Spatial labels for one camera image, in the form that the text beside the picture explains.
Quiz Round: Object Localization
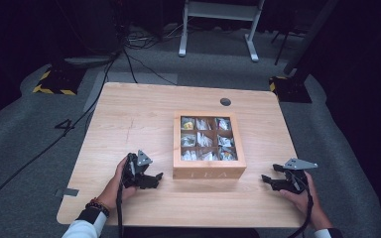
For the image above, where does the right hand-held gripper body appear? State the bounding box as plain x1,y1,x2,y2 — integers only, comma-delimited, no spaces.
283,158,318,195

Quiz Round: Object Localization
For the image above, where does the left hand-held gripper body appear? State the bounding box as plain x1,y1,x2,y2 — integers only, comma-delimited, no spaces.
122,150,154,189

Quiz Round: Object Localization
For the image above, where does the wooden tea box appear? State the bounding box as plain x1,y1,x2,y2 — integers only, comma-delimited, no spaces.
172,110,247,180

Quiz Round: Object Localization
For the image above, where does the yellow label tea sachet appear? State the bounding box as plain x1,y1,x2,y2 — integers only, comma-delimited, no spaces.
182,118,196,131

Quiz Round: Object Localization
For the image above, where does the person's right hand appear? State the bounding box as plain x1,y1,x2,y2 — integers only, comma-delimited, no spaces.
279,172,325,222

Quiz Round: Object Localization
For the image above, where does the person's left hand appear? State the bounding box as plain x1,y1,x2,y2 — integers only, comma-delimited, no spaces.
97,158,137,210

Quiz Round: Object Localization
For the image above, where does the person's dark clothing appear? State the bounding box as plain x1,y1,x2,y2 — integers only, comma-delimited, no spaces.
122,227,261,238

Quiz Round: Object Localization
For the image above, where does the grey tape strip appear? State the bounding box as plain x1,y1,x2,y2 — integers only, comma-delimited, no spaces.
55,186,80,198

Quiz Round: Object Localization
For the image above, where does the black yellow striped base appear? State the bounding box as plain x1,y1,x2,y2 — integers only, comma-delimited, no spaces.
32,63,87,97
268,74,313,104

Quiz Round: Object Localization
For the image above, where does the dark slanted pole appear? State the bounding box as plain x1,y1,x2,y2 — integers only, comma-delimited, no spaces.
282,0,341,76

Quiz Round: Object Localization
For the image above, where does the white metal stand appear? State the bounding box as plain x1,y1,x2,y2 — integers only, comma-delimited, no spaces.
178,0,266,63

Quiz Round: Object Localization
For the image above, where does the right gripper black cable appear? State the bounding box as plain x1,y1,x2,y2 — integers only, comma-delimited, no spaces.
287,177,315,238

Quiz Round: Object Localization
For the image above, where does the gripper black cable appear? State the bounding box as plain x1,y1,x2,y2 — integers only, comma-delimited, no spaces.
115,181,125,238
287,177,315,238

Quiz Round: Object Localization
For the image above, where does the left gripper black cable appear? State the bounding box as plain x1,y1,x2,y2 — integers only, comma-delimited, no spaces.
115,181,125,238

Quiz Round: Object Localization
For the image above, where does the beaded bracelet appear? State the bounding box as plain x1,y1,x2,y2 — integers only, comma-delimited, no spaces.
84,197,111,218

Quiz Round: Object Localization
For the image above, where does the long black floor cable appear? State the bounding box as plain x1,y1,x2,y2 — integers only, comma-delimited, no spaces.
0,49,124,222

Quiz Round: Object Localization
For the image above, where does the thin black floor cable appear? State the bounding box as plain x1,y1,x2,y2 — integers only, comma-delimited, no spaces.
122,49,177,86

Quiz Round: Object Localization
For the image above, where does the bundle of floor cables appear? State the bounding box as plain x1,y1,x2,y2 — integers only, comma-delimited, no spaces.
124,24,184,52

